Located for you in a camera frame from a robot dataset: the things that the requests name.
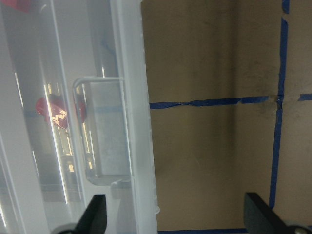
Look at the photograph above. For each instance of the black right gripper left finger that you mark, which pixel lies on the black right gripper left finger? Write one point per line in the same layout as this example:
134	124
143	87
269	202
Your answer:
92	221

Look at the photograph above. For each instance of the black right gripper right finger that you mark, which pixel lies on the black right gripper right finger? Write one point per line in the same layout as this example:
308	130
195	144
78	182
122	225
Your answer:
259	218

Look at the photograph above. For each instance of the clear ribbed box lid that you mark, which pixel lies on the clear ribbed box lid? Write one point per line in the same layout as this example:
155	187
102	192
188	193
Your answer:
91	52

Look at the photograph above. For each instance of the red block in box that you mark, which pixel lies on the red block in box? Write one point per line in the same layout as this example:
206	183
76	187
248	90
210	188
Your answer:
21	5
53	109

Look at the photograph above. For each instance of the brown paper table cover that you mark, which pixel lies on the brown paper table cover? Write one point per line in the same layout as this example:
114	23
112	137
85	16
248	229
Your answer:
230	87

